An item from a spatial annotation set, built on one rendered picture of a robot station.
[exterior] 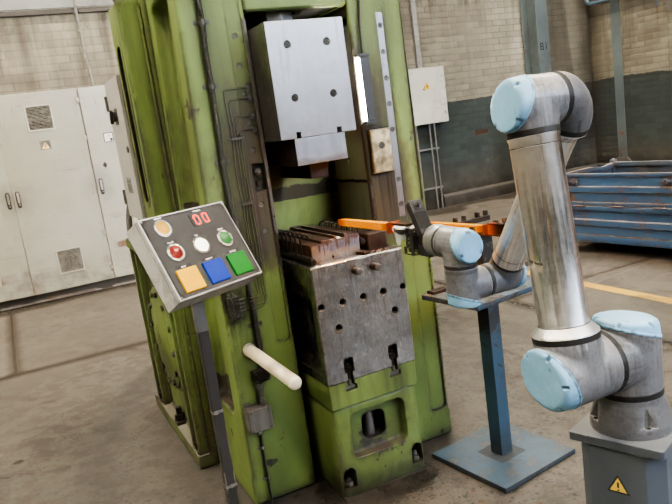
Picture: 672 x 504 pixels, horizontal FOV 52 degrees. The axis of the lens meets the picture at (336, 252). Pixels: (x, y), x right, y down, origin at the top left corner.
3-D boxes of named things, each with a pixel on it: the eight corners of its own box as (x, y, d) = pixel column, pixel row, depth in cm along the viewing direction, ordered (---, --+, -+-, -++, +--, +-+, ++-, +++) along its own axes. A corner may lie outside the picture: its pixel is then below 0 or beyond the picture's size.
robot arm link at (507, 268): (586, 57, 157) (501, 269, 202) (545, 62, 152) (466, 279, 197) (621, 81, 150) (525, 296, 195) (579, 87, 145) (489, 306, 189)
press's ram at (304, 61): (376, 127, 253) (363, 14, 245) (281, 141, 237) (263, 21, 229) (328, 132, 290) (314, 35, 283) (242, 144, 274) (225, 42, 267)
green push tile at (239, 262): (254, 269, 220) (243, 249, 221) (237, 274, 215) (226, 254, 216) (251, 271, 221) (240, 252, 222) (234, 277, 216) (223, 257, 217)
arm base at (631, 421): (686, 414, 165) (685, 376, 163) (658, 448, 152) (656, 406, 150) (608, 400, 178) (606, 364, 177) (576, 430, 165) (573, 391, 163)
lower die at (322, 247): (360, 252, 255) (357, 230, 254) (312, 264, 247) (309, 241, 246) (314, 242, 293) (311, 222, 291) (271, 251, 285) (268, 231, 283)
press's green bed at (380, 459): (428, 469, 273) (414, 359, 265) (345, 503, 258) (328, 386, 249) (362, 423, 323) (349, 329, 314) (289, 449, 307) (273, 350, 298)
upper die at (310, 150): (348, 158, 249) (344, 131, 247) (298, 166, 241) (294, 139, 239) (302, 159, 286) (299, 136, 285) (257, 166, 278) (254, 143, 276)
